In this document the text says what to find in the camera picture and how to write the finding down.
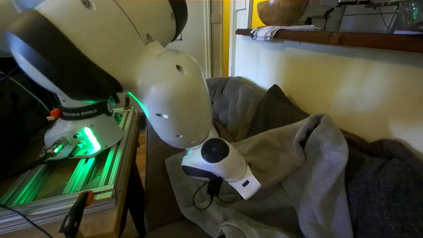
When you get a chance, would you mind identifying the grey quilted cushion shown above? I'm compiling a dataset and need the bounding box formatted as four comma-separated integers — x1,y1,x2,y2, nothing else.
206,76,269,143

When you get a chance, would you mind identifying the brown sofa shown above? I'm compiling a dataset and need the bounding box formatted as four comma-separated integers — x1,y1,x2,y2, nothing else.
145,77,423,238

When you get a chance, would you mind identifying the striped dish towel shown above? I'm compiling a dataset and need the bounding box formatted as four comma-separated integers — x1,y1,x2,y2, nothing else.
249,25,322,41

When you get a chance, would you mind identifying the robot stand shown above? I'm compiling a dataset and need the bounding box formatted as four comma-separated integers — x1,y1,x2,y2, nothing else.
0,106,146,238

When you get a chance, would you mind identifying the light grey towel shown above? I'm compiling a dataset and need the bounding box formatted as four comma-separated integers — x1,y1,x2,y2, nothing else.
165,113,354,238

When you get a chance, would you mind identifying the wooden bowl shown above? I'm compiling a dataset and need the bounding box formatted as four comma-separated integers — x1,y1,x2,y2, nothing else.
257,0,310,26

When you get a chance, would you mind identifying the black and orange clamp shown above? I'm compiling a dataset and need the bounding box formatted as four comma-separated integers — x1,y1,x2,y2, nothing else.
59,190,95,238

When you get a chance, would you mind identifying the dark grey blanket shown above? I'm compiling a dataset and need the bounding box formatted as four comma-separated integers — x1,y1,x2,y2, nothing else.
247,84,423,238

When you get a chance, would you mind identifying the glass jar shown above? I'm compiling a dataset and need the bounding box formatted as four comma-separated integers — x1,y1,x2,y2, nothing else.
396,0,423,32

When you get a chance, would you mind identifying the wooden wall shelf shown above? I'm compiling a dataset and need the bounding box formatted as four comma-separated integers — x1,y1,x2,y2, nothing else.
235,28,423,54

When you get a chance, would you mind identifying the black cable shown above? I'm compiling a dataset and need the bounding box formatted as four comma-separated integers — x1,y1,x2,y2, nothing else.
0,203,54,238

